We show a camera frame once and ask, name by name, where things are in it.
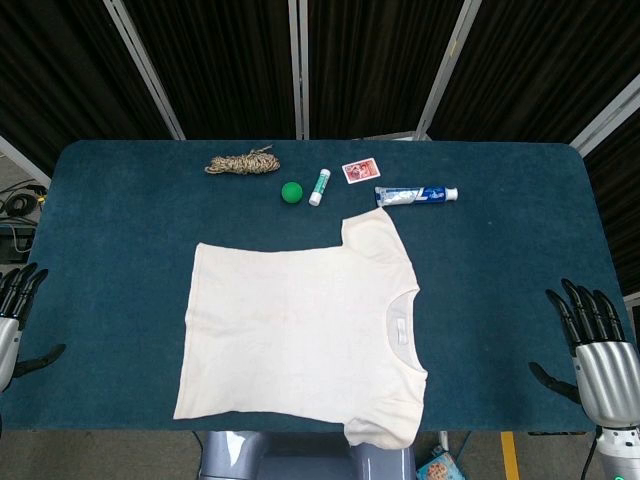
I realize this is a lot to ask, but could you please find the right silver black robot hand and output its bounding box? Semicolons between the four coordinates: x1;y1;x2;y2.
528;278;640;430

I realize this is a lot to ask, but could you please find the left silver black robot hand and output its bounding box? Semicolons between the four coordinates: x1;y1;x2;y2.
0;263;67;394

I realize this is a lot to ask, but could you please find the cream white T-shirt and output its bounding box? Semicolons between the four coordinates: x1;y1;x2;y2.
172;207;430;448

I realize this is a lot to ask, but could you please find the grey electrical box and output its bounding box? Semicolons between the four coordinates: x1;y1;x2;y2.
0;222;36;264

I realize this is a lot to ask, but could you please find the dark teal table cloth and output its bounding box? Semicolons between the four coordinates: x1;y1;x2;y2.
0;138;627;435

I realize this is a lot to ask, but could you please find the blue cookie box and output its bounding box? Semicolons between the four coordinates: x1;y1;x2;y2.
415;449;474;480

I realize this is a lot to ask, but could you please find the blue white toothpaste tube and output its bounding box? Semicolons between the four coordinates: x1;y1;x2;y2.
374;184;459;209

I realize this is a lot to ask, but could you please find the grey-blue robot torso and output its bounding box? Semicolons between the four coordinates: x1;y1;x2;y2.
198;429;417;480

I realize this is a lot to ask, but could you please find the red playing card deck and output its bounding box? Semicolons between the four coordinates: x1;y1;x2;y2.
341;157;379;185

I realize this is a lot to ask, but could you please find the white green glue stick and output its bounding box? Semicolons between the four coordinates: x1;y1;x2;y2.
308;168;333;207

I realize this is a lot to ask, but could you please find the black cable bundle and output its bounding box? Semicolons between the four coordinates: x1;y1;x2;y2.
0;183;49;217

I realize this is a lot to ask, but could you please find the white partition frame post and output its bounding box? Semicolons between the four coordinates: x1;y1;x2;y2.
569;74;640;156
0;134;52;187
103;0;187;140
287;0;310;140
415;0;484;141

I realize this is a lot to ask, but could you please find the beige braided rope bundle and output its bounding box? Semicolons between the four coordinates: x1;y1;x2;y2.
203;143;281;176

